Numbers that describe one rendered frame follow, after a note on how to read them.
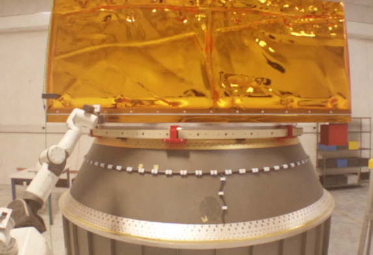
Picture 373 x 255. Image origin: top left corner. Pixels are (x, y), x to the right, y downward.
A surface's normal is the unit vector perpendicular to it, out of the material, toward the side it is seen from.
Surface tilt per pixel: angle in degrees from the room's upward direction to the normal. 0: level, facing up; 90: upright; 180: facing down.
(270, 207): 62
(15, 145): 90
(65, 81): 90
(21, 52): 90
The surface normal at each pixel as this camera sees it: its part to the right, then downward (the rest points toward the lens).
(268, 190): 0.34, -0.49
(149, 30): 0.00, -0.17
